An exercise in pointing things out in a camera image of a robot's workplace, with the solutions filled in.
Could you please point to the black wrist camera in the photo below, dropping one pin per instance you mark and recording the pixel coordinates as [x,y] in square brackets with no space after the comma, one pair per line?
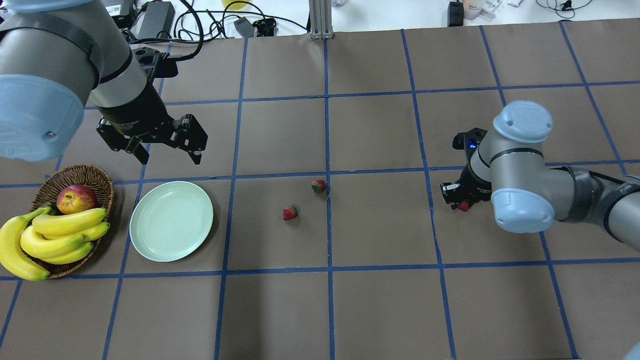
[469,140]

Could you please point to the white paper cup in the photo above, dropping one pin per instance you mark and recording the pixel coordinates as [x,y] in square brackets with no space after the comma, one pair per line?
[472,8]

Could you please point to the black power adapter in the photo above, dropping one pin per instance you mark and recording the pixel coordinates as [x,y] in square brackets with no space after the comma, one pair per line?
[455,14]

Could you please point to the aluminium frame post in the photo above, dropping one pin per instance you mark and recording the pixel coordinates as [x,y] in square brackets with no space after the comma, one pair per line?
[320,17]

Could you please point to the red strawberry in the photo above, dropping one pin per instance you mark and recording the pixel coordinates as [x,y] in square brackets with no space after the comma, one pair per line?
[464,206]
[290,212]
[319,186]

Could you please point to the red apple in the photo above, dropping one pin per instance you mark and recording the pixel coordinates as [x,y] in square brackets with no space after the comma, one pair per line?
[75,199]

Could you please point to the light green plate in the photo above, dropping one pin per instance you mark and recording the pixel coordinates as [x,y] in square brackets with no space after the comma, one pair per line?
[171,221]

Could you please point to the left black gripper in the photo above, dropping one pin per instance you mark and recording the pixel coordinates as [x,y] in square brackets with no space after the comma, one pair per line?
[141,112]

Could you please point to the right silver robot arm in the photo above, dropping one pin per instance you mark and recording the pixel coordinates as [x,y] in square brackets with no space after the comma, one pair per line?
[505,166]

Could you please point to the black power brick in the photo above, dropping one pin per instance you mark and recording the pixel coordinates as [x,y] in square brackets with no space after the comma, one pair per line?
[157,17]

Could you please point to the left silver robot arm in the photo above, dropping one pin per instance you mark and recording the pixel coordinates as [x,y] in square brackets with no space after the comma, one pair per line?
[56,55]

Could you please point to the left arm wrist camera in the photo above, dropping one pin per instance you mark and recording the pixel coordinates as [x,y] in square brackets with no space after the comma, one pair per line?
[155,64]

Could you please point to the yellow banana bunch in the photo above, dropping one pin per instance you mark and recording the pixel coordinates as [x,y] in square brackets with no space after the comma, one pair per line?
[33,240]

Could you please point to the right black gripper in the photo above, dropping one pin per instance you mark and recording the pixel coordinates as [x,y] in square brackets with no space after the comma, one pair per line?
[473,183]

